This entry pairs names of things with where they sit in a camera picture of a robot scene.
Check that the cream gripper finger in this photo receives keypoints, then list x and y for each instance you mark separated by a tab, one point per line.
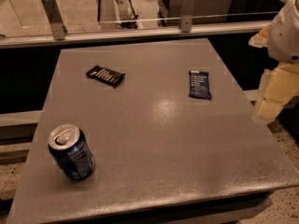
277	88

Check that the black chocolate rxbar wrapper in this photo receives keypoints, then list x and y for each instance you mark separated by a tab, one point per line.
105	75

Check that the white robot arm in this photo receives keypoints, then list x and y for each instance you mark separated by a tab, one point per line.
281	38

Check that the blue blueberry rxbar wrapper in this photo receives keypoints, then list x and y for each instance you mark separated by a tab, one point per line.
199	85

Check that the blue soda can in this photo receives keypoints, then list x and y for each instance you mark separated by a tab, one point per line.
67	145

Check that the right metal bracket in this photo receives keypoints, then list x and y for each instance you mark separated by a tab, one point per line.
186	15

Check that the metal bracket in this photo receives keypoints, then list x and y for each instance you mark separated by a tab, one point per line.
55	19
186	15

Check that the left metal bracket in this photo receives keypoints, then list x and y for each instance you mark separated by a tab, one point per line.
55	19

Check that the horizontal metal rail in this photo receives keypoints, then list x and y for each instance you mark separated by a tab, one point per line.
133	35

